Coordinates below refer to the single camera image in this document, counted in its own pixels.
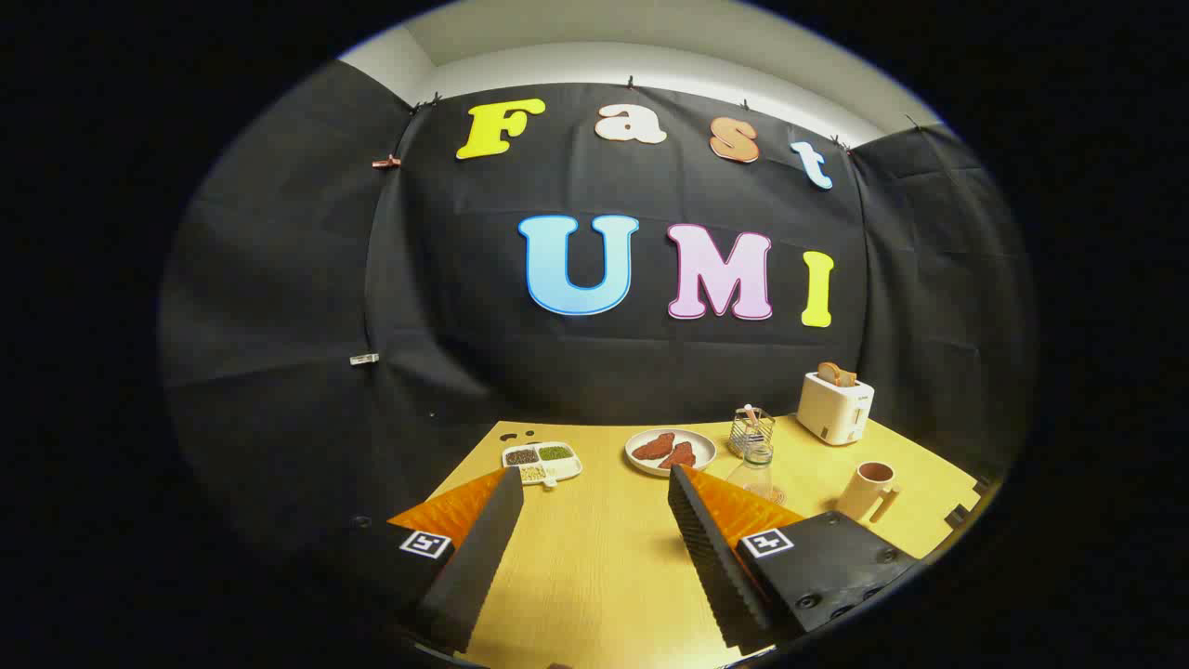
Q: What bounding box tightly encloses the white divided grain dish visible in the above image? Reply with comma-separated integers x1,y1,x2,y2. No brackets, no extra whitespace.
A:
502,441,583,489

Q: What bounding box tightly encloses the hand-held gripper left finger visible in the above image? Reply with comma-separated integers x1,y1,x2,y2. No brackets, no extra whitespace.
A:
344,466,526,654

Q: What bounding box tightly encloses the cream toaster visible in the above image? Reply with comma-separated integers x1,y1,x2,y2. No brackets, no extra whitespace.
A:
797,370,876,447

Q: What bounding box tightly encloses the white round plate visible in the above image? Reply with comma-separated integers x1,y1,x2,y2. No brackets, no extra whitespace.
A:
624,427,717,478

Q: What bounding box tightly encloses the wooden table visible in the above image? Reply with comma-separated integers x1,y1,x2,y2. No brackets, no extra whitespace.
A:
423,415,986,669

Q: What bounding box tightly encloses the wire basket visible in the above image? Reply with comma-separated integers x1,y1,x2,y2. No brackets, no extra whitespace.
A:
727,406,777,458

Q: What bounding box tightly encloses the beige cup with handle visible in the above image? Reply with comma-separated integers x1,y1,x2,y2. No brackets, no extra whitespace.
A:
836,461,902,524

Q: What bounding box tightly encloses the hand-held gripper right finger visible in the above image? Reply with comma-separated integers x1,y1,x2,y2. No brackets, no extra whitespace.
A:
667,463,922,656

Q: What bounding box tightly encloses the clear plastic juice bottle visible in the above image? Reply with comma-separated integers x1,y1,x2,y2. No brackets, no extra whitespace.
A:
726,442,776,503

